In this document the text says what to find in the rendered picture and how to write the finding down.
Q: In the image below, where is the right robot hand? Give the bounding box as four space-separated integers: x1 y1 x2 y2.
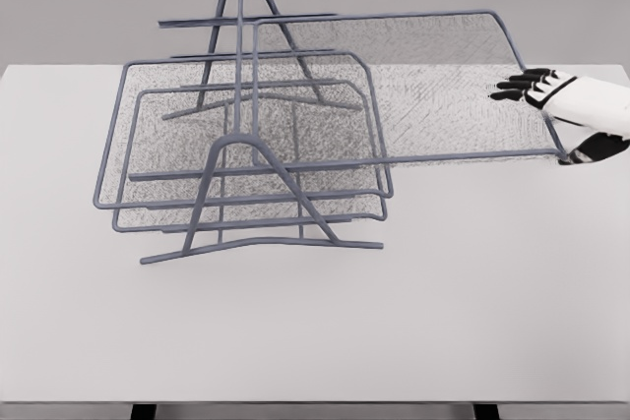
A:
488 67 630 166

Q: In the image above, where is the grey mesh tray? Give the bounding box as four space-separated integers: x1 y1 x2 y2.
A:
92 48 396 210
252 7 568 168
111 77 389 235

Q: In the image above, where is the grey mesh tray, smallest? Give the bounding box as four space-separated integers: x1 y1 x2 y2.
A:
111 77 389 235

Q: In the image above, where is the grey mesh tray, mid-sized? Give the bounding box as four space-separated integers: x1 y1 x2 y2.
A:
92 48 396 210

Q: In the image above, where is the grey wire tray rack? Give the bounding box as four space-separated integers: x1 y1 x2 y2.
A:
139 0 385 266

